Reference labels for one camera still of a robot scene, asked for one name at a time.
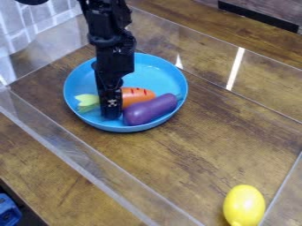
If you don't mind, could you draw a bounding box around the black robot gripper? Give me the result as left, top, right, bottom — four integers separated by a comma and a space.
77, 0, 136, 120

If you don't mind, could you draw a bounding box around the orange toy carrot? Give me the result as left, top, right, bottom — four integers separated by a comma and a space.
75, 87, 156, 113

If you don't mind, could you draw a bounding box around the purple toy eggplant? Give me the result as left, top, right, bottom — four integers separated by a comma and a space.
123, 93, 180, 126

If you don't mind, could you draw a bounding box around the clear acrylic barrier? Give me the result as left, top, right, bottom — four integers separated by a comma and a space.
0, 10, 302, 226

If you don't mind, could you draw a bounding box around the blue plastic plate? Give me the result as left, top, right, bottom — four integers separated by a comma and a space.
63, 53, 188, 132

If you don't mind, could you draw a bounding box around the white checkered curtain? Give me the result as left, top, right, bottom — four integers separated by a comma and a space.
0, 0, 81, 57

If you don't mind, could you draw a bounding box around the blue object at corner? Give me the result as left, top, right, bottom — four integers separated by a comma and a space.
0, 193, 23, 226

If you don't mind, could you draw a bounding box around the yellow toy lemon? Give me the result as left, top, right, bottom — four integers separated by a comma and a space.
223, 185, 266, 226

